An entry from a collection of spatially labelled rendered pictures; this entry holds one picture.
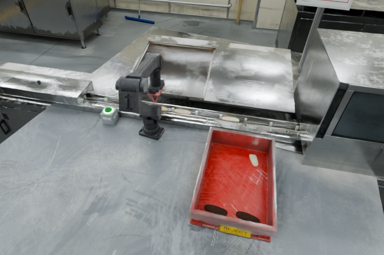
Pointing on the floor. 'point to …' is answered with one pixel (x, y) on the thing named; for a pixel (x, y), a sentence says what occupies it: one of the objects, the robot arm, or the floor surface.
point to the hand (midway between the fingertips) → (156, 97)
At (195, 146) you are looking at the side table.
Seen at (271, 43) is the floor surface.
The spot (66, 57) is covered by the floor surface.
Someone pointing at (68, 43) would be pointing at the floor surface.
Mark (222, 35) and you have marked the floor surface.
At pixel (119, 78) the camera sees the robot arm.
